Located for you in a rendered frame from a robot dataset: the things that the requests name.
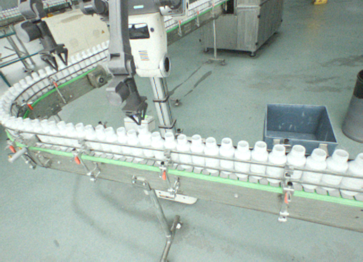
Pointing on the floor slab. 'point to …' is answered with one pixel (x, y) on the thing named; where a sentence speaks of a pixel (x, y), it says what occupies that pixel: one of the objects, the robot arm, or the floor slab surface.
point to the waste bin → (355, 113)
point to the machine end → (245, 20)
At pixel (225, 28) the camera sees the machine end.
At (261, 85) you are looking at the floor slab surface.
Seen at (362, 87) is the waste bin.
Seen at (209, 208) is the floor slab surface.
